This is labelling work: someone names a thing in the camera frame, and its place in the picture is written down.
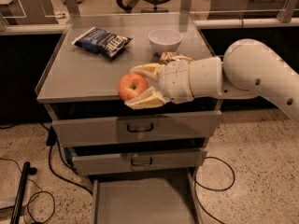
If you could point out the blue chip bag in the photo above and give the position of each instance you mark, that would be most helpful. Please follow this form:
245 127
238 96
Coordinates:
99 41

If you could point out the top grey drawer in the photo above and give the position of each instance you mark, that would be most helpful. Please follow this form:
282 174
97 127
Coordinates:
135 129

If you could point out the gold drink can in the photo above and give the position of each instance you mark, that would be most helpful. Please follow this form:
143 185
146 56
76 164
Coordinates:
168 57

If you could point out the bottom grey drawer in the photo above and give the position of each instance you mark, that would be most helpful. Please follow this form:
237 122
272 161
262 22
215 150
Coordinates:
165 197

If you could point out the grey drawer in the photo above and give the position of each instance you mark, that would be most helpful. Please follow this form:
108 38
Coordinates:
140 161
135 129
165 197

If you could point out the middle grey drawer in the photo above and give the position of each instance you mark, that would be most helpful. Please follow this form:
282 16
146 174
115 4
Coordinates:
140 161

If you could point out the grey drawer cabinet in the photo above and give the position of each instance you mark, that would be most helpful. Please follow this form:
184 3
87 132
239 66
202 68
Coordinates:
82 85

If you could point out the black pole on floor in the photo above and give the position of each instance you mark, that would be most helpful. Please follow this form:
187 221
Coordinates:
27 170

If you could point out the white bowl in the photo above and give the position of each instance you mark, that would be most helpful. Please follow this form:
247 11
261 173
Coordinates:
164 40

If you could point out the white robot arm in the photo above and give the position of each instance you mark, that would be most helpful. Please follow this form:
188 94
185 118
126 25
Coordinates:
248 69

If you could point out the red apple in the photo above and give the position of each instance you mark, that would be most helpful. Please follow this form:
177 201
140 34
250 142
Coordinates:
131 85

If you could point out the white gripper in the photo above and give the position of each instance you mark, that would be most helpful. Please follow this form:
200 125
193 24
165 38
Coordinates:
174 79

